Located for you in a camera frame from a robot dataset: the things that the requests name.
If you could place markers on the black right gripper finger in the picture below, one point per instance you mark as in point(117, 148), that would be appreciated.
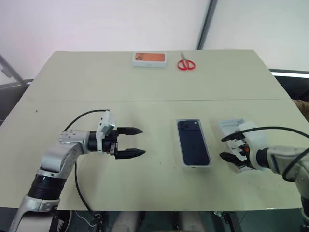
point(237, 144)
point(229, 158)

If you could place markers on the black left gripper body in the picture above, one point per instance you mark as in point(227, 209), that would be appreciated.
point(109, 145)

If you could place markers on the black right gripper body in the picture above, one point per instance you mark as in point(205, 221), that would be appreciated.
point(245, 157)

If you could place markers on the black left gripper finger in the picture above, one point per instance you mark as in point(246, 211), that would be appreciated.
point(128, 154)
point(128, 131)

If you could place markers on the white box lid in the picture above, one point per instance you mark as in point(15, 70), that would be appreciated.
point(229, 125)

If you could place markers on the dark blue smartphone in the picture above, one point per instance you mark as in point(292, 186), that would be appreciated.
point(193, 145)
point(202, 166)

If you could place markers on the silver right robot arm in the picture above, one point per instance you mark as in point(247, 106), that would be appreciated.
point(280, 159)

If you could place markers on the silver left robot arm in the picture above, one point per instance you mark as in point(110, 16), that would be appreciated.
point(55, 157)

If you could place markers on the white box with orange phone print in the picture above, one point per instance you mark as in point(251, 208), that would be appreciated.
point(149, 58)

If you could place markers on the black table leg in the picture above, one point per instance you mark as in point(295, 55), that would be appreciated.
point(233, 222)

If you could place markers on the brown cloth bundle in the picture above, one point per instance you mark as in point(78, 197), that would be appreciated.
point(303, 106)

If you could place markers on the black desk with light strip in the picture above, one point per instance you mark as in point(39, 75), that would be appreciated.
point(289, 82)

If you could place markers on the black and white sneaker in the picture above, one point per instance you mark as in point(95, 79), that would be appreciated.
point(62, 221)

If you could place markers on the dark low cabinet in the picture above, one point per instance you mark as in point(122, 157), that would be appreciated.
point(12, 96)

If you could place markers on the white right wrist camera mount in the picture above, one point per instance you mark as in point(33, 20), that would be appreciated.
point(253, 135)

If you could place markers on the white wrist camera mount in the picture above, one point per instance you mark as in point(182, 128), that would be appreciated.
point(253, 135)
point(107, 123)

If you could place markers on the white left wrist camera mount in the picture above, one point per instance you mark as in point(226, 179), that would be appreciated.
point(107, 123)

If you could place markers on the small black bracket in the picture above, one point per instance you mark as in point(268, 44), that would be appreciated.
point(98, 222)

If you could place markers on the dark window frame post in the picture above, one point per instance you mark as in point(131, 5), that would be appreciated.
point(207, 24)

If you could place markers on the grey metal rail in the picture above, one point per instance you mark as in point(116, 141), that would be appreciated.
point(9, 70)

